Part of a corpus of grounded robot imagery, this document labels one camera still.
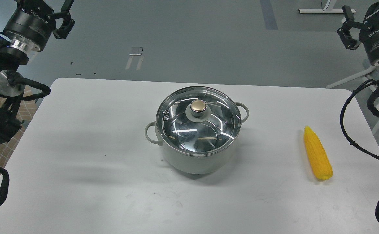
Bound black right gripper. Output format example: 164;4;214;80
337;2;379;66

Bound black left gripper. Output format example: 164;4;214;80
3;0;75;52

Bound yellow corn cob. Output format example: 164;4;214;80
303;126;333;181

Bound glass pot lid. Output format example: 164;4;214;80
154;86;246;157

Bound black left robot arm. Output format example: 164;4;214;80
0;0;75;144

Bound grey-green cooking pot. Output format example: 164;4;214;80
144;102;249;174

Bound white desk base far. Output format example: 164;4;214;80
298;0;344;14

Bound beige checkered cloth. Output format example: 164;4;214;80
0;85;39;168

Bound white chair frame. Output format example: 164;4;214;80
326;65;379;136

